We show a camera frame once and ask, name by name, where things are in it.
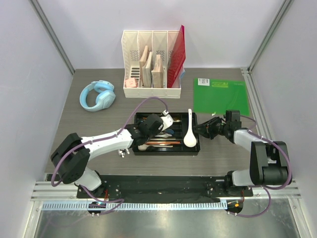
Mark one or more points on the wooden board right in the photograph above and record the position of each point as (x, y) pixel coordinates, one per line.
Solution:
(157, 73)

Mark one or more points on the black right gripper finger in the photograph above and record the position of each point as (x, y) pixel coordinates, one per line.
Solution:
(213, 121)
(209, 131)

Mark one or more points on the wooden board left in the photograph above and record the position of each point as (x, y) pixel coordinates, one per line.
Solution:
(145, 64)

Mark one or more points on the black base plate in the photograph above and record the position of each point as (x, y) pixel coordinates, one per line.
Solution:
(159, 187)

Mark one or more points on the wooden board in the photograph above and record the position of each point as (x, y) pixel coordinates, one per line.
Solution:
(145, 64)
(157, 73)

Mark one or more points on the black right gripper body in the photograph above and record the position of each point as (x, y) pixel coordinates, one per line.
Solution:
(226, 126)

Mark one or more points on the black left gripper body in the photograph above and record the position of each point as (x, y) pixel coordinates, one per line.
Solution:
(148, 136)

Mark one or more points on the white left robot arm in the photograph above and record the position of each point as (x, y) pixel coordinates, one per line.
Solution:
(72, 156)

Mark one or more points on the blue plastic spoon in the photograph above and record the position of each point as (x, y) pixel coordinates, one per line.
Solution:
(169, 131)

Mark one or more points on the green cutting mat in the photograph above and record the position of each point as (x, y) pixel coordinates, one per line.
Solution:
(215, 96)

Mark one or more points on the large white ceramic spoon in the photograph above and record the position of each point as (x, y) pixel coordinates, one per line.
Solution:
(189, 139)

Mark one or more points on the mesh zipper pouch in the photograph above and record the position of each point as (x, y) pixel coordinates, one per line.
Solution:
(182, 74)

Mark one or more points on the white plastic spoon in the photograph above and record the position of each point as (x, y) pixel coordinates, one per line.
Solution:
(164, 135)

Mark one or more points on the black cutlery tray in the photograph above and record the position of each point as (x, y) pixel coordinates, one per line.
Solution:
(180, 130)

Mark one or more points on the pink cube box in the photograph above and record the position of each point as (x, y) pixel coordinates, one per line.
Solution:
(131, 82)

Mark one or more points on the white cable duct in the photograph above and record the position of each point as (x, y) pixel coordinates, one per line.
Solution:
(92, 206)

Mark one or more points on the orange chopstick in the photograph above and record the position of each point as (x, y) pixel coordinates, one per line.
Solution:
(163, 142)

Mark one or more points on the magenta plastic folder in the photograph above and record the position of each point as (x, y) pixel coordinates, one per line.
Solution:
(177, 59)

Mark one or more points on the white chopstick in tray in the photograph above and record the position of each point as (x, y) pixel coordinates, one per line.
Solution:
(161, 146)

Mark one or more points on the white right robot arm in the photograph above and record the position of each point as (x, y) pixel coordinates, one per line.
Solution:
(269, 165)

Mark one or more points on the small white ceramic spoon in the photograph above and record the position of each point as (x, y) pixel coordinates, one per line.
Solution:
(143, 147)

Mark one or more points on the light blue headphones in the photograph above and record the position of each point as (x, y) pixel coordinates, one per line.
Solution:
(104, 99)

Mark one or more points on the white file organizer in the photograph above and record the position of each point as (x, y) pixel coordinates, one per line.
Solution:
(153, 62)

